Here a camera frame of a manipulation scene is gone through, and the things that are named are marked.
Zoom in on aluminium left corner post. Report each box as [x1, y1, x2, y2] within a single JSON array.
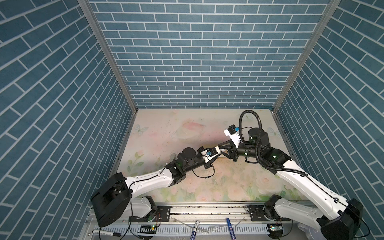
[[78, 0, 138, 114]]

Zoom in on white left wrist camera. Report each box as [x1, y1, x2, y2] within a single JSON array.
[[201, 146, 222, 164]]

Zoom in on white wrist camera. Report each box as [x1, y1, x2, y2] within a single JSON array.
[[201, 146, 222, 164], [224, 125, 241, 148]]

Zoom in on aluminium right corner post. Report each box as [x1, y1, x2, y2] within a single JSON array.
[[272, 0, 341, 115]]

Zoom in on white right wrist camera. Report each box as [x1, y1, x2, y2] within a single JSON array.
[[224, 125, 241, 148]]

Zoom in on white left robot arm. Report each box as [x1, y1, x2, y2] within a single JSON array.
[[91, 147, 221, 228]]

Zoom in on white-blue marker pen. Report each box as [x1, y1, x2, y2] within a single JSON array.
[[190, 221, 200, 240]]

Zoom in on brown paper envelope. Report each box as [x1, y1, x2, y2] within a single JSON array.
[[216, 156, 232, 161]]

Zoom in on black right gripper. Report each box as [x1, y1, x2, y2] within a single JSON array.
[[215, 138, 261, 161]]

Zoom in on aluminium corner post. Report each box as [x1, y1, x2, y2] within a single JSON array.
[[78, 0, 138, 114], [272, 0, 341, 115]]

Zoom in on blue marker pen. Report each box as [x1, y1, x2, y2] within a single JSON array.
[[226, 218, 237, 240]]

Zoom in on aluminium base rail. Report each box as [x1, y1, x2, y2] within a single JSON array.
[[79, 202, 325, 240]]

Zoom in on black marker pen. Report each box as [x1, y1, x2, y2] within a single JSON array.
[[92, 229, 122, 237]]

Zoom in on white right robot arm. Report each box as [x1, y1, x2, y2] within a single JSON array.
[[217, 125, 364, 240]]

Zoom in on black corrugated cable hose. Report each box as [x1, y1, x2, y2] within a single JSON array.
[[238, 109, 310, 177]]

